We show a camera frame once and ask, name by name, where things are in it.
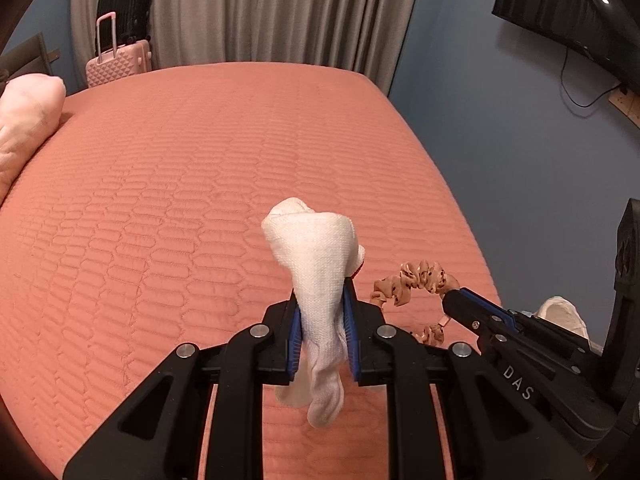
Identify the wooden wall socket panel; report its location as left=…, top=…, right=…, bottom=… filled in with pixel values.
left=608, top=85, right=640, bottom=129

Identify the pink quilted bed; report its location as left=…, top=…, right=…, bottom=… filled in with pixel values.
left=0, top=61, right=503, bottom=480

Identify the grey curtain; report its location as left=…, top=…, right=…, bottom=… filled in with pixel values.
left=70, top=0, right=426, bottom=97

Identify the dark headboard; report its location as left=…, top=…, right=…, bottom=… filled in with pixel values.
left=0, top=32, right=61, bottom=86

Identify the black power cable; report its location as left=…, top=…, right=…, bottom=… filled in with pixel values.
left=559, top=47, right=624, bottom=109

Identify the black suitcase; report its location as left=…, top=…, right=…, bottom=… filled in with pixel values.
left=95, top=0, right=154, bottom=47

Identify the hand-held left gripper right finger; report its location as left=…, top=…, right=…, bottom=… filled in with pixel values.
left=341, top=280, right=593, bottom=480

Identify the peach dotted scrunchie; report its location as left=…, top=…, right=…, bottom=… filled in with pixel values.
left=371, top=260, right=461, bottom=347

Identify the pink pillow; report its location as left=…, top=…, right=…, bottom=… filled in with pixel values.
left=0, top=74, right=68, bottom=202

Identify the black wall television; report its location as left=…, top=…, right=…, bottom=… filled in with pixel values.
left=492, top=0, right=640, bottom=97

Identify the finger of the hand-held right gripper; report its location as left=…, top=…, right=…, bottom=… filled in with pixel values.
left=441, top=287, right=522, bottom=347

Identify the white lined trash bin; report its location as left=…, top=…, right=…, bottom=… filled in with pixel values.
left=532, top=296, right=604, bottom=354

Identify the pink suitcase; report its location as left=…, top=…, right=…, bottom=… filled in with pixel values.
left=85, top=11, right=154, bottom=89

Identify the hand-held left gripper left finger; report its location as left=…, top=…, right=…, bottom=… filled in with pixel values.
left=62, top=287, right=306, bottom=480

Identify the white sock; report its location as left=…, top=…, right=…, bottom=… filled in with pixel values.
left=261, top=197, right=367, bottom=429

